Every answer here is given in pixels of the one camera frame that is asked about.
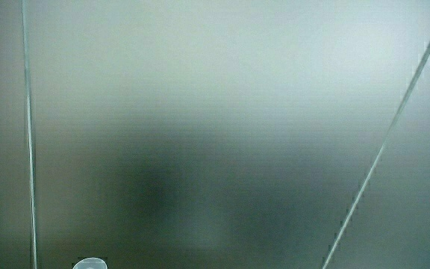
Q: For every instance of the white cleaning spray bottle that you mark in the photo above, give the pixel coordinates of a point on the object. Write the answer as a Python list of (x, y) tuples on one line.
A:
[(90, 264)]

